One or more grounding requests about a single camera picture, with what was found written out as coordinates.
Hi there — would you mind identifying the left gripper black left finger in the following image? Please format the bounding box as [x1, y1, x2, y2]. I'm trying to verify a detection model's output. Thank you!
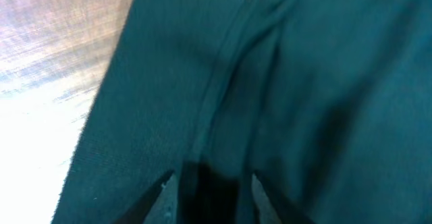
[114, 170, 173, 224]

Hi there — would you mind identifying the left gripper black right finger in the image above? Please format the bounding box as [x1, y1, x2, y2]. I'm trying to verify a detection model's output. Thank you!
[254, 171, 315, 224]

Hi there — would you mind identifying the black t-shirt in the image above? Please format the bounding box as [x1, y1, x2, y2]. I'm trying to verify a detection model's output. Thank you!
[53, 0, 431, 223]

